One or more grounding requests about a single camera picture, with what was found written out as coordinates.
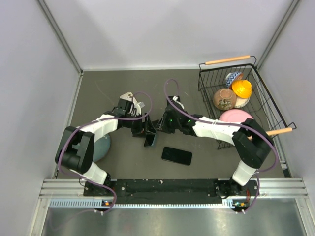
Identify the black smartphone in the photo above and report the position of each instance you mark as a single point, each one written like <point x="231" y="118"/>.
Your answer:
<point x="176" y="156"/>

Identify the beige phone case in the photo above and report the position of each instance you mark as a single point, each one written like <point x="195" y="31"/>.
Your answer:
<point x="127" y="96"/>

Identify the pink plate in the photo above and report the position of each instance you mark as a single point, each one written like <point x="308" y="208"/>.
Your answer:
<point x="234" y="115"/>

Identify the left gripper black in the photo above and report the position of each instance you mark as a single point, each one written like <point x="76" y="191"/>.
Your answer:
<point x="141" y="127"/>

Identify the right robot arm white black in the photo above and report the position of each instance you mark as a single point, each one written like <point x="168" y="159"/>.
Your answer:
<point x="252" y="143"/>

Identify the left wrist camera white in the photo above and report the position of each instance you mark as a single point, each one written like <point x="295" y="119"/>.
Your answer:
<point x="138" y="108"/>

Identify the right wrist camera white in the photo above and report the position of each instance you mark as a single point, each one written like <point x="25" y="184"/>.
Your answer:
<point x="180" y="104"/>

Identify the aluminium frame rail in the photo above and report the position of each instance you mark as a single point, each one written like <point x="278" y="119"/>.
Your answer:
<point x="72" y="193"/>

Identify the grey blue bowl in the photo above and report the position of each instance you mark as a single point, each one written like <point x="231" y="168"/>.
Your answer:
<point x="101" y="148"/>

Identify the white ceramic bowl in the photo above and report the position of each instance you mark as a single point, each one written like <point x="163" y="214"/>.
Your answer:
<point x="241" y="102"/>

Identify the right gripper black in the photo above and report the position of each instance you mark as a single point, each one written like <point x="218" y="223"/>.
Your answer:
<point x="163" y="123"/>

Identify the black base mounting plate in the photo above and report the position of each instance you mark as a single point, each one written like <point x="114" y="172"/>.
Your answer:
<point x="179" y="191"/>

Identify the teal smartphone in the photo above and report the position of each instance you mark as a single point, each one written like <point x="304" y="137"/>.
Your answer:
<point x="150" y="139"/>

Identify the black wire basket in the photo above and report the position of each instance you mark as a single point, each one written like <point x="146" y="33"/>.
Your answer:
<point x="261" y="105"/>

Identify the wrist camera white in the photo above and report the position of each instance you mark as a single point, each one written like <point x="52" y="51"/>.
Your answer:
<point x="180" y="104"/>
<point x="138" y="108"/>

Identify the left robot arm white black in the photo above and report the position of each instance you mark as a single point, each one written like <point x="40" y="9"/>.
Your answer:
<point x="76" y="148"/>

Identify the blue white patterned bowl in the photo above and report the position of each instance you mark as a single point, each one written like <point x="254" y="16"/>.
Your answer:
<point x="231" y="77"/>

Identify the brown ceramic bowl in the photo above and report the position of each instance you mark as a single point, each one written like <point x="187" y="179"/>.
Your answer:
<point x="224" y="99"/>

